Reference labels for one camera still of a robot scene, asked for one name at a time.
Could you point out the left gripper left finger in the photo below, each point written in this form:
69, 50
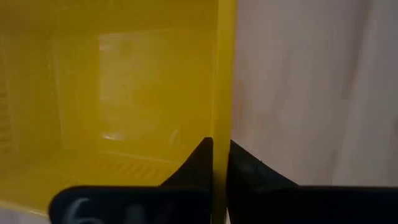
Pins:
140, 205

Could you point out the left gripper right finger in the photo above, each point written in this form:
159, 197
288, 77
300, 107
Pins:
280, 205

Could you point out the yellow basket with label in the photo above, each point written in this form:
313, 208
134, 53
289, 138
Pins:
109, 93

